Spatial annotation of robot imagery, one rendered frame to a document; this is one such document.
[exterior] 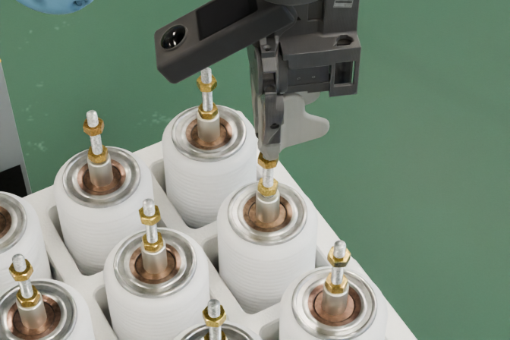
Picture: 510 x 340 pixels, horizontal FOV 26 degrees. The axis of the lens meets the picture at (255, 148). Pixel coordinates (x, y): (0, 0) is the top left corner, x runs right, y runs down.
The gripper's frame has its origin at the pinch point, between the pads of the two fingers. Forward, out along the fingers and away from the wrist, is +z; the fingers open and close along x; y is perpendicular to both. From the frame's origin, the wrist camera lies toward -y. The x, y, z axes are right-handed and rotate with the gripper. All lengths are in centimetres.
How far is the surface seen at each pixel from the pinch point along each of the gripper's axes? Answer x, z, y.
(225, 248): -2.0, 11.9, -3.8
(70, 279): 0.3, 17.0, -18.9
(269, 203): -1.1, 7.1, 0.5
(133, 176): 6.3, 9.7, -11.6
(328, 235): 1.8, 17.0, 7.1
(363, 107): 36, 35, 19
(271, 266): -4.8, 11.9, 0.1
